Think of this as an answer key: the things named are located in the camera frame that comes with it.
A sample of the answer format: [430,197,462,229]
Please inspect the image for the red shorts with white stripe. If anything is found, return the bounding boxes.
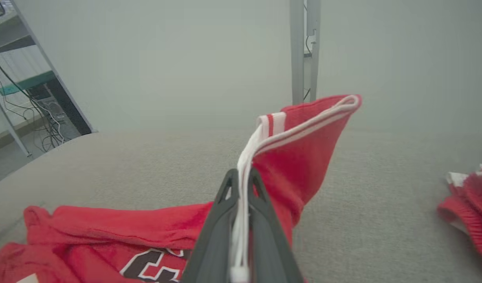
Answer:
[437,164,482,262]

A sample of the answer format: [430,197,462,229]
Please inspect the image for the red white basketball jersey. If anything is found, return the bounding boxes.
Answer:
[0,94,363,283]

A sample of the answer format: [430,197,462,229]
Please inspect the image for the black cable bundle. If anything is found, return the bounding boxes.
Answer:
[0,46,65,153]

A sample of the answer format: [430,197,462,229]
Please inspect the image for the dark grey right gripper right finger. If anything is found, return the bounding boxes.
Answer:
[248,168,304,283]

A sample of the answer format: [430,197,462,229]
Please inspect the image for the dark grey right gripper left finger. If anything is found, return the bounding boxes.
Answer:
[180,169,241,283]

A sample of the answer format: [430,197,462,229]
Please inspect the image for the grey metal shelf rack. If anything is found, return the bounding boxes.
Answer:
[0,0,98,158]

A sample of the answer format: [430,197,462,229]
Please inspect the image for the grey metal partition post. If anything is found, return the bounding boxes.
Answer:
[290,0,321,106]

